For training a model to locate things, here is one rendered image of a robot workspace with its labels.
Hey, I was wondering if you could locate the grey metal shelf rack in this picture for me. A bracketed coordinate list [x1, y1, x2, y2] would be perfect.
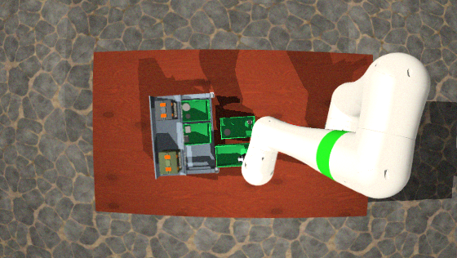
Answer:
[149, 92, 220, 179]

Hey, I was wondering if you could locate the green bin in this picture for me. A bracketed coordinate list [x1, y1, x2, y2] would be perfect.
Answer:
[215, 143, 250, 167]
[181, 100, 211, 122]
[183, 122, 212, 145]
[220, 116, 255, 139]

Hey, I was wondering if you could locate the olive green tool case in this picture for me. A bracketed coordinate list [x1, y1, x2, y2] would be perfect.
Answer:
[158, 149, 182, 174]

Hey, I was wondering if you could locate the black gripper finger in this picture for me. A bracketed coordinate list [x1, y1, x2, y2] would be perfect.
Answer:
[238, 153, 246, 162]

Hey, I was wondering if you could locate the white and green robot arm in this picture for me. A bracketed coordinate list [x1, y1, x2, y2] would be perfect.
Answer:
[242, 53, 431, 198]

